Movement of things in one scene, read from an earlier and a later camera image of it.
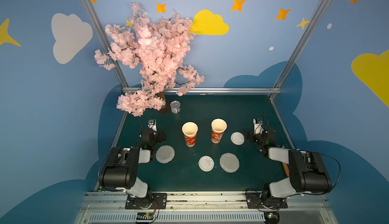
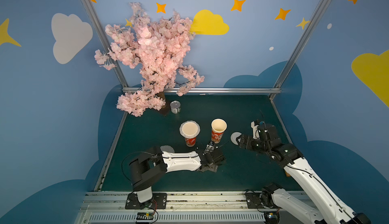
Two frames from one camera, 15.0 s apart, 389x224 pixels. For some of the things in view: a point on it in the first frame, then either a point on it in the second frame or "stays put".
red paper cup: x=218 y=127 stays put
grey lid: x=229 y=162 to x=189 y=129
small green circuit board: x=145 y=216 stays put
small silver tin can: x=175 y=106 stays put
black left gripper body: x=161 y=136 to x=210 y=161
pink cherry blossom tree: x=160 y=47 stays put
